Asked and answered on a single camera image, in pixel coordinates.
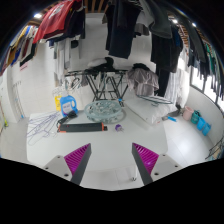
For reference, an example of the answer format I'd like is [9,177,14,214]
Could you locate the black folding drying rack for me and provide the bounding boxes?
[64,68,131,103]

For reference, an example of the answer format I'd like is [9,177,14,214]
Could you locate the hanging colourful clothes row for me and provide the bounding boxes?
[1,24,39,73]

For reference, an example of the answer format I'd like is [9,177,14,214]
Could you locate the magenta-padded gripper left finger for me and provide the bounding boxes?
[42,143,93,186]

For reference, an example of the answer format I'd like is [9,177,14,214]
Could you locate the round pale blue peg hanger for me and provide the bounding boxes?
[83,99,124,124]

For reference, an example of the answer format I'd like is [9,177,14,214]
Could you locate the grey garment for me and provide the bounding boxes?
[126,63,160,98]

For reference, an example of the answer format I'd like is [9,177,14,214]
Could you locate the hanging dark clothes row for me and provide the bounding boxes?
[104,0,224,101]

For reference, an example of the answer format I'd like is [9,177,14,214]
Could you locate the blue plastic containers group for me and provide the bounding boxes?
[190,109,213,137]

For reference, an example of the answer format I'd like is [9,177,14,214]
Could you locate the black coiled power cable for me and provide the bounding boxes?
[55,110,78,129]

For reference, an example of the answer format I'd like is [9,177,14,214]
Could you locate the red hanging garment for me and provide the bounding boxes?
[32,0,84,44]

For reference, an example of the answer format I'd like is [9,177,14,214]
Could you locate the white cloth bundle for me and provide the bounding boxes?
[86,56,116,72]

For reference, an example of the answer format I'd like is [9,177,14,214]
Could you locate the blue detergent bottle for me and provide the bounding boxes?
[59,94,79,118]

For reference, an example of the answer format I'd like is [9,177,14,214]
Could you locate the white pillow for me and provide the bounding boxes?
[124,96,178,125]

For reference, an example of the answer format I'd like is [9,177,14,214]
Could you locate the dark wire clothes hanger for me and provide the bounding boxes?
[138,94,174,107]

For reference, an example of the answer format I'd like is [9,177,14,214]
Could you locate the hanging white clothes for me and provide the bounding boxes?
[53,38,73,83]

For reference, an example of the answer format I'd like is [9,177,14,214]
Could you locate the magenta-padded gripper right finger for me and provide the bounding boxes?
[131,142,183,186]

